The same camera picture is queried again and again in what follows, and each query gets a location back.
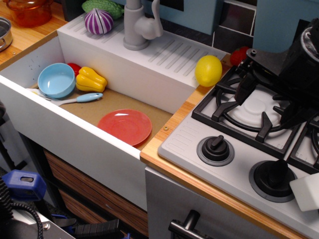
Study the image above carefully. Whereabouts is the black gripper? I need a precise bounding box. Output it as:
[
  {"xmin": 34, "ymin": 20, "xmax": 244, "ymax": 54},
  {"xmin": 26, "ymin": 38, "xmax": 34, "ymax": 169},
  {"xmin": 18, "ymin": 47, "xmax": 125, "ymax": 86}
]
[{"xmin": 235, "ymin": 48, "xmax": 308, "ymax": 127}]

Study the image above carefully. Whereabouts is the yellow toy lemon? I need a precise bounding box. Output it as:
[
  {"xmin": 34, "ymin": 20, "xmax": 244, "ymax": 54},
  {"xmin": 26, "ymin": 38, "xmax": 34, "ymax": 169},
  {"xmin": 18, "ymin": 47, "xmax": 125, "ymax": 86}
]
[{"xmin": 195, "ymin": 55, "xmax": 222, "ymax": 87}]

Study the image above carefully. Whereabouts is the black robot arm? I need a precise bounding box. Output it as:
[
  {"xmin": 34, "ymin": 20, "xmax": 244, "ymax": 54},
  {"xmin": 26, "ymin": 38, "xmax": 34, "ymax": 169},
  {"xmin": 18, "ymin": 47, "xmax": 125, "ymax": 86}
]
[{"xmin": 235, "ymin": 18, "xmax": 319, "ymax": 128}]

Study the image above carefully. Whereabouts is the red plastic plate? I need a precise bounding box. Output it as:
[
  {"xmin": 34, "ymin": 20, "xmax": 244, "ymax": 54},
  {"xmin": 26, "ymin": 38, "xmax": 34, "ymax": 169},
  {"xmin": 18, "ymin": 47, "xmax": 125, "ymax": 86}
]
[{"xmin": 97, "ymin": 109, "xmax": 153, "ymax": 146}]

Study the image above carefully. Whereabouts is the black left burner grate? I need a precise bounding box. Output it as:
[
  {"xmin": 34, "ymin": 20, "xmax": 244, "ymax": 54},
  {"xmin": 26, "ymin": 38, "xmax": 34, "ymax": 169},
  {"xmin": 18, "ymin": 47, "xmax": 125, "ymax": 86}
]
[{"xmin": 191, "ymin": 67, "xmax": 302, "ymax": 159}]

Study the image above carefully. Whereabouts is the black burner grate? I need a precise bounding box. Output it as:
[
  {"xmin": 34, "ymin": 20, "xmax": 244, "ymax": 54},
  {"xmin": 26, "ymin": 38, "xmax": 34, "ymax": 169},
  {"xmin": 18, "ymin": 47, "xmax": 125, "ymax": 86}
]
[
  {"xmin": 287, "ymin": 116, "xmax": 319, "ymax": 174},
  {"xmin": 191, "ymin": 67, "xmax": 302, "ymax": 159}
]

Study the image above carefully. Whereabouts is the red toy strawberry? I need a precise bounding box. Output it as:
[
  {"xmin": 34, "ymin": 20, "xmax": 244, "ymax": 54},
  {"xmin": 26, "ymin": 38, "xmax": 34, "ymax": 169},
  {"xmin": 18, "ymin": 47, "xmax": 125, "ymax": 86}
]
[{"xmin": 230, "ymin": 46, "xmax": 250, "ymax": 66}]

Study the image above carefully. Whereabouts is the grey toy stove top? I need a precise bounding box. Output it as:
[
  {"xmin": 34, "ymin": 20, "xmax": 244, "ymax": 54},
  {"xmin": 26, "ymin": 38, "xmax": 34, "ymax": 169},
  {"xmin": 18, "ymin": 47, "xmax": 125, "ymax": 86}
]
[{"xmin": 158, "ymin": 65, "xmax": 319, "ymax": 239}]

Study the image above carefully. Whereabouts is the black right burner grate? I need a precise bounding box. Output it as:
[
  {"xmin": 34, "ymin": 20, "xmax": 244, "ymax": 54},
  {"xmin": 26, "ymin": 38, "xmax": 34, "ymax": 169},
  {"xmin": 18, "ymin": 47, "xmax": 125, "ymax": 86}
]
[{"xmin": 287, "ymin": 116, "xmax": 319, "ymax": 174}]

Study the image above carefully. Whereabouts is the black left stove knob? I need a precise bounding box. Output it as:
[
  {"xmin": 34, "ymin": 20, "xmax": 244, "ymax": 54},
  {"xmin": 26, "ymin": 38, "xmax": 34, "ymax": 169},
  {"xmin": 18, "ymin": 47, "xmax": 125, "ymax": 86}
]
[{"xmin": 196, "ymin": 135, "xmax": 235, "ymax": 167}]

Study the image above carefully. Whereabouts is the black stove knob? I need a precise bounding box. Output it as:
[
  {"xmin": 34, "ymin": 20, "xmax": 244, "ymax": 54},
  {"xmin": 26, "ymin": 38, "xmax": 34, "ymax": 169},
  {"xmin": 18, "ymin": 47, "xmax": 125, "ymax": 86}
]
[
  {"xmin": 249, "ymin": 159, "xmax": 297, "ymax": 203},
  {"xmin": 196, "ymin": 135, "xmax": 235, "ymax": 167}
]

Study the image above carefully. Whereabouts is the black right stove knob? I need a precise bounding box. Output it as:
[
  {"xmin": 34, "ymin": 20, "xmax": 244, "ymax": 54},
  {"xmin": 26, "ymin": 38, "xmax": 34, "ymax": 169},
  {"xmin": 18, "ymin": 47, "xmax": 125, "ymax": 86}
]
[{"xmin": 249, "ymin": 159, "xmax": 297, "ymax": 203}]

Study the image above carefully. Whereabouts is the white toy sink basin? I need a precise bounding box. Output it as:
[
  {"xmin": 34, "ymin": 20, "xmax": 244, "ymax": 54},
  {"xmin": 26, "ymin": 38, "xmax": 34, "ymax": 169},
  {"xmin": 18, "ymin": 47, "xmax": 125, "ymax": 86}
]
[{"xmin": 0, "ymin": 16, "xmax": 225, "ymax": 210}]

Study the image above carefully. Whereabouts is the grey toy faucet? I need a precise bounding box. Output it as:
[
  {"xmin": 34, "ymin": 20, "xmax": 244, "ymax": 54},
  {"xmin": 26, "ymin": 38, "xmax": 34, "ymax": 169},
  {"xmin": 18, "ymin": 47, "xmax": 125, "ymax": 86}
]
[{"xmin": 123, "ymin": 0, "xmax": 163, "ymax": 51}]

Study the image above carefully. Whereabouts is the green toy bitter gourd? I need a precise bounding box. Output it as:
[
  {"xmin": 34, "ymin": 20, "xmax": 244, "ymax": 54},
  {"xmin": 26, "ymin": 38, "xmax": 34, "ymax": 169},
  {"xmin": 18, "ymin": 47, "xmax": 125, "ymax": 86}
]
[{"xmin": 82, "ymin": 0, "xmax": 124, "ymax": 20}]

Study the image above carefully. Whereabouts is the yellow toy bell pepper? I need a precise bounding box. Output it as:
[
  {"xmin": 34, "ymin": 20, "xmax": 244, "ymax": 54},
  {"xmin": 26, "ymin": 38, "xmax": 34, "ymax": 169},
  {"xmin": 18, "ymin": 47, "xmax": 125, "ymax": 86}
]
[{"xmin": 76, "ymin": 67, "xmax": 108, "ymax": 93}]

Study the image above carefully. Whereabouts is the purple toy onion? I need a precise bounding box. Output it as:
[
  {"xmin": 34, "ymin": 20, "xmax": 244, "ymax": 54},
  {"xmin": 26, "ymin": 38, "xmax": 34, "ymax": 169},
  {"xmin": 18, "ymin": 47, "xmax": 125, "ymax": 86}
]
[{"xmin": 84, "ymin": 8, "xmax": 114, "ymax": 35}]

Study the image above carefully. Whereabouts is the red toy tomato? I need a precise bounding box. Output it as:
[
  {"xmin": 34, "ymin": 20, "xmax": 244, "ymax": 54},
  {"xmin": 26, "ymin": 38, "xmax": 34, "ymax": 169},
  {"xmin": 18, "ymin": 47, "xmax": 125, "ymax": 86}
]
[{"xmin": 67, "ymin": 63, "xmax": 81, "ymax": 76}]

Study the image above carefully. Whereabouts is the light blue plastic bowl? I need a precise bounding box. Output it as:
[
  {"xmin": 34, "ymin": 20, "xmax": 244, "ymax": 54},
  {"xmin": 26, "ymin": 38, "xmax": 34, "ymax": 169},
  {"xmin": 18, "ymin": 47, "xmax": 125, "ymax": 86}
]
[{"xmin": 37, "ymin": 63, "xmax": 76, "ymax": 99}]

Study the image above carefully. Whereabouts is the orange transparent pot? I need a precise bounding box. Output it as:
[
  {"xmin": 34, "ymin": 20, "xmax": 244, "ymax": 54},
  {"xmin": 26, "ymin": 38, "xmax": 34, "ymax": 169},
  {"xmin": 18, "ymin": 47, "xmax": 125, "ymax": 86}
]
[{"xmin": 5, "ymin": 0, "xmax": 53, "ymax": 28}]

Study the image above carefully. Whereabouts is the blue plastic clamp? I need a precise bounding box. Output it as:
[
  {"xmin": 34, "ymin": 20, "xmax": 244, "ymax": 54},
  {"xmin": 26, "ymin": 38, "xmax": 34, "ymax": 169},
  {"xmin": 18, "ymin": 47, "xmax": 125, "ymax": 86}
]
[{"xmin": 2, "ymin": 169, "xmax": 47, "ymax": 201}]

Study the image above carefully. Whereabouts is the silver metal pot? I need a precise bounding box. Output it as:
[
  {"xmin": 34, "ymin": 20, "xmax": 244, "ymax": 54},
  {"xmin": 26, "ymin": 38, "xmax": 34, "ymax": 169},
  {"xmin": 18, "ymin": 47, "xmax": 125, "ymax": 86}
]
[{"xmin": 0, "ymin": 17, "xmax": 13, "ymax": 52}]

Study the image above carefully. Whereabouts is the metal oven door handle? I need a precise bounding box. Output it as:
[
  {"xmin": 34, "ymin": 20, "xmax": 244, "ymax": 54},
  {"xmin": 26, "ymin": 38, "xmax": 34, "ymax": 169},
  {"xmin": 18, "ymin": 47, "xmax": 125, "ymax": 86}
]
[{"xmin": 168, "ymin": 210, "xmax": 209, "ymax": 239}]

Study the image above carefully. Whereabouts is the blue handled white spatula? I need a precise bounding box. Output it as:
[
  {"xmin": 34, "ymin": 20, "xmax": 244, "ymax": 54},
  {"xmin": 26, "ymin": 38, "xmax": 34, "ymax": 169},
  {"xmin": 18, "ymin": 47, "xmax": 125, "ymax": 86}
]
[{"xmin": 27, "ymin": 88, "xmax": 103, "ymax": 106}]

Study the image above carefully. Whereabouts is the black ribbed handle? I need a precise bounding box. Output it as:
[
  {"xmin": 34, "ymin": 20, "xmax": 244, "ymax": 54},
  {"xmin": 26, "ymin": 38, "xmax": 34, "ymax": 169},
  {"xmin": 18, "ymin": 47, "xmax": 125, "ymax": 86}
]
[{"xmin": 73, "ymin": 219, "xmax": 124, "ymax": 239}]

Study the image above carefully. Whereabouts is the black braided cable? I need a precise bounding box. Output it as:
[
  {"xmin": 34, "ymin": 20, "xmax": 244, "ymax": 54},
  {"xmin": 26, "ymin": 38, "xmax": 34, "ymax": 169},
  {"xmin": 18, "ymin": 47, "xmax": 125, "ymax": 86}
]
[{"xmin": 0, "ymin": 174, "xmax": 44, "ymax": 239}]

